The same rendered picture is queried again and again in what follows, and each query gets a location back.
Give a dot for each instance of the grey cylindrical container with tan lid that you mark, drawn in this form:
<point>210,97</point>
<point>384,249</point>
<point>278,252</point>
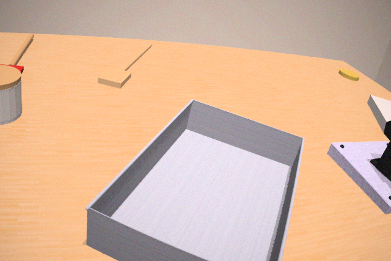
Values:
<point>10,94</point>

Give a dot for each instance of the yellow round disc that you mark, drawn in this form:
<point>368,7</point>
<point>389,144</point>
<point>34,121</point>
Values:
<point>349,75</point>

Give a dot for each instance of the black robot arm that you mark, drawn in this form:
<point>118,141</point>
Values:
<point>383,164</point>

